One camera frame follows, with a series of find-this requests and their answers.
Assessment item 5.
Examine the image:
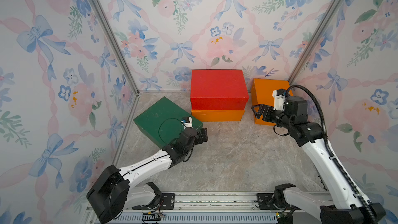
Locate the green shoebox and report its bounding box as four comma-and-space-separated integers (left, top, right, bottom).
134, 97, 191, 149

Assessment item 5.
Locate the orange shoebox at right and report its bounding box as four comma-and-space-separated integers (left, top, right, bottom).
250, 78, 293, 127

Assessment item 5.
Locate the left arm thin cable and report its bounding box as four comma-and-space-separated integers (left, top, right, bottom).
158, 118, 184, 145

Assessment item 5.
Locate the orange shoebox in middle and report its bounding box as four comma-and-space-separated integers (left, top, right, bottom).
191, 110, 245, 122

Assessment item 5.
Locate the red shoebox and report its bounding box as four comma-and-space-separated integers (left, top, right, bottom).
190, 69, 249, 111

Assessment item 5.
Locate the left corner aluminium post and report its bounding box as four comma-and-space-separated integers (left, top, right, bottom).
88, 0, 140, 96

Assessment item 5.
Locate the corner aluminium post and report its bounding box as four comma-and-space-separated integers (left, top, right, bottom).
288, 0, 344, 85
88, 0, 140, 96

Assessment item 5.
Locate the right corner aluminium post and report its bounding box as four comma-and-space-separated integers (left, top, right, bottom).
288, 0, 344, 85

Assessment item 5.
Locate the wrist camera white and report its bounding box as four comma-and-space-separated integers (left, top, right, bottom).
181, 116, 193, 128
273, 89, 286, 111

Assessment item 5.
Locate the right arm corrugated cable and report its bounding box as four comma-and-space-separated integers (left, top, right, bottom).
284, 84, 378, 224

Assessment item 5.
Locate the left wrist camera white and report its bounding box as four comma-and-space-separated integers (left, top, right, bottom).
181, 116, 193, 128

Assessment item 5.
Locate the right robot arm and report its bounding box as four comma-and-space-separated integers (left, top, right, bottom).
251, 95, 386, 224

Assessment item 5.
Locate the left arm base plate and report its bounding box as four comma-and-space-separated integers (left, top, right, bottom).
131, 193, 175, 211

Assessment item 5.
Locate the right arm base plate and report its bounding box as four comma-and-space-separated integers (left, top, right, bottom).
255, 193, 296, 211

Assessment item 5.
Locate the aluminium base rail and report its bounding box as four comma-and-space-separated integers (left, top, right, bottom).
80, 191, 332, 224

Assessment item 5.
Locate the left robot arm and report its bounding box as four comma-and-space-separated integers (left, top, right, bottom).
87, 127, 208, 224

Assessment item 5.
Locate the orange shoebox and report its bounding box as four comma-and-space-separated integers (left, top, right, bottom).
250, 78, 293, 127
191, 110, 245, 122

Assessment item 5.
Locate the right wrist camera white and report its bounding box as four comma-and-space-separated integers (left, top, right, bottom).
273, 89, 286, 111

